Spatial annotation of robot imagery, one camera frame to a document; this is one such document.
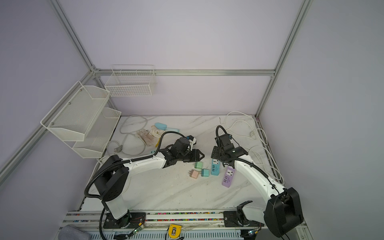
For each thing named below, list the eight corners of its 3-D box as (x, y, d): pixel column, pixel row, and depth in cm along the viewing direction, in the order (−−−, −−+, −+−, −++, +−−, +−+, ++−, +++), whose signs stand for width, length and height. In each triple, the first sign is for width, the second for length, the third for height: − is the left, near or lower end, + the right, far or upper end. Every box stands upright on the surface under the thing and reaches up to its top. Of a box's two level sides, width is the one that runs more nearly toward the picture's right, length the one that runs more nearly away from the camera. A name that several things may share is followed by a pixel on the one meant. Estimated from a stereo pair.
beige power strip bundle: (134, 137, 110) (132, 134, 107) (147, 124, 118) (146, 121, 116) (153, 148, 104) (152, 145, 101) (166, 133, 112) (165, 131, 110)
